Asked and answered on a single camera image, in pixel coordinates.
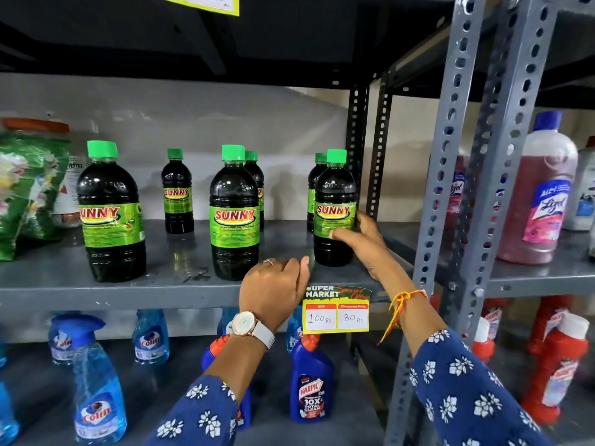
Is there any person's left hand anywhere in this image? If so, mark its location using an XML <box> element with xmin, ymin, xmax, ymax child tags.
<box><xmin>239</xmin><ymin>256</ymin><xmax>311</xmax><ymax>327</ymax></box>

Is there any person's right hand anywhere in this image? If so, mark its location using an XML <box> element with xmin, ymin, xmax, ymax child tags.
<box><xmin>329</xmin><ymin>211</ymin><xmax>410</xmax><ymax>286</ymax></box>

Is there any large dark bottle green cap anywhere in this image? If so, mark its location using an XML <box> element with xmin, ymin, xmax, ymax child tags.
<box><xmin>209</xmin><ymin>145</ymin><xmax>261</xmax><ymax>281</ymax></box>
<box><xmin>77</xmin><ymin>140</ymin><xmax>147</xmax><ymax>283</ymax></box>
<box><xmin>313</xmin><ymin>149</ymin><xmax>359</xmax><ymax>267</ymax></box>

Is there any person's right forearm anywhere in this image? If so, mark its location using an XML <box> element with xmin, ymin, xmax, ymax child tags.
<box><xmin>374</xmin><ymin>269</ymin><xmax>556</xmax><ymax>446</ymax></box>

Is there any person's left forearm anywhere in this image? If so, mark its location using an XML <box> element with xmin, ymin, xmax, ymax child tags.
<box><xmin>148</xmin><ymin>326</ymin><xmax>276</xmax><ymax>446</ymax></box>

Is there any yellow shelf price tag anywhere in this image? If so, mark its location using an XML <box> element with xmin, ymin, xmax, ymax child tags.
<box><xmin>302</xmin><ymin>285</ymin><xmax>372</xmax><ymax>333</ymax></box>

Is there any small dark bottle green cap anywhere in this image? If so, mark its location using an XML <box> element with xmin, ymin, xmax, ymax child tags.
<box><xmin>244</xmin><ymin>151</ymin><xmax>266</xmax><ymax>231</ymax></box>
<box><xmin>161</xmin><ymin>148</ymin><xmax>195</xmax><ymax>235</ymax></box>
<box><xmin>307</xmin><ymin>152</ymin><xmax>328</xmax><ymax>233</ymax></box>

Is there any blue toilet cleaner bottle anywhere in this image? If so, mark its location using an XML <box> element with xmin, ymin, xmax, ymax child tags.
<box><xmin>290</xmin><ymin>334</ymin><xmax>335</xmax><ymax>423</ymax></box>
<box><xmin>201</xmin><ymin>335</ymin><xmax>253</xmax><ymax>430</ymax></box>

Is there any pink floor cleaner bottle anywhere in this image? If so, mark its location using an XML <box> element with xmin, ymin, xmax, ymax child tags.
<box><xmin>444</xmin><ymin>155</ymin><xmax>468</xmax><ymax>231</ymax></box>
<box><xmin>496</xmin><ymin>111</ymin><xmax>579</xmax><ymax>265</ymax></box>

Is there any grey metal shelf rack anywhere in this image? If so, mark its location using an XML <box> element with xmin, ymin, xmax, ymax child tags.
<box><xmin>0</xmin><ymin>0</ymin><xmax>488</xmax><ymax>446</ymax></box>
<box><xmin>381</xmin><ymin>0</ymin><xmax>595</xmax><ymax>446</ymax></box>

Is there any red bottle white cap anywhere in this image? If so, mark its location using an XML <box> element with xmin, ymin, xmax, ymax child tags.
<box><xmin>472</xmin><ymin>317</ymin><xmax>496</xmax><ymax>365</ymax></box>
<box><xmin>527</xmin><ymin>295</ymin><xmax>575</xmax><ymax>356</ymax></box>
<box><xmin>521</xmin><ymin>313</ymin><xmax>590</xmax><ymax>425</ymax></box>
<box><xmin>481</xmin><ymin>299</ymin><xmax>508</xmax><ymax>340</ymax></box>

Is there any white plastic bottle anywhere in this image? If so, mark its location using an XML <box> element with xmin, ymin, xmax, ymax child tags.
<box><xmin>562</xmin><ymin>137</ymin><xmax>595</xmax><ymax>232</ymax></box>

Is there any yellow hanging price tag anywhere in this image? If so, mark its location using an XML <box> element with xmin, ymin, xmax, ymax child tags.
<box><xmin>146</xmin><ymin>0</ymin><xmax>240</xmax><ymax>17</ymax></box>

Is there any green detergent bag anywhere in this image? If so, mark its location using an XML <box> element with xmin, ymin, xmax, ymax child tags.
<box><xmin>0</xmin><ymin>132</ymin><xmax>71</xmax><ymax>262</ymax></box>

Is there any white strap wristwatch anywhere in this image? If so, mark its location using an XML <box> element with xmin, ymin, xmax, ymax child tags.
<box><xmin>226</xmin><ymin>311</ymin><xmax>276</xmax><ymax>351</ymax></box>

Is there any orange thread bracelet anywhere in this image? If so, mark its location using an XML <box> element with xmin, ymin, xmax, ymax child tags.
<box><xmin>377</xmin><ymin>289</ymin><xmax>428</xmax><ymax>345</ymax></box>

